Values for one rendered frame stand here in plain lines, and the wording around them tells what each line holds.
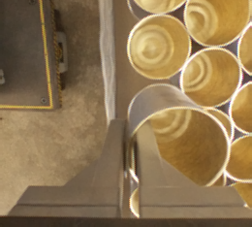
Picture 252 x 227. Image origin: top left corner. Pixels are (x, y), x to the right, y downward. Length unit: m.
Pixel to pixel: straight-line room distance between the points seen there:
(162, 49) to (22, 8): 1.01
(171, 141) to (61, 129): 1.48
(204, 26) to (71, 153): 1.58
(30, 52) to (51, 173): 1.14
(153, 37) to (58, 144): 1.53
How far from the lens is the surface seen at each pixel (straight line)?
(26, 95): 1.27
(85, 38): 1.42
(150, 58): 0.29
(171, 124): 0.21
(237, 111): 0.34
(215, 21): 0.31
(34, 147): 1.84
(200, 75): 0.31
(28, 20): 1.20
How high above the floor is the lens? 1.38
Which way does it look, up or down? 72 degrees down
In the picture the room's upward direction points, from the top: 175 degrees counter-clockwise
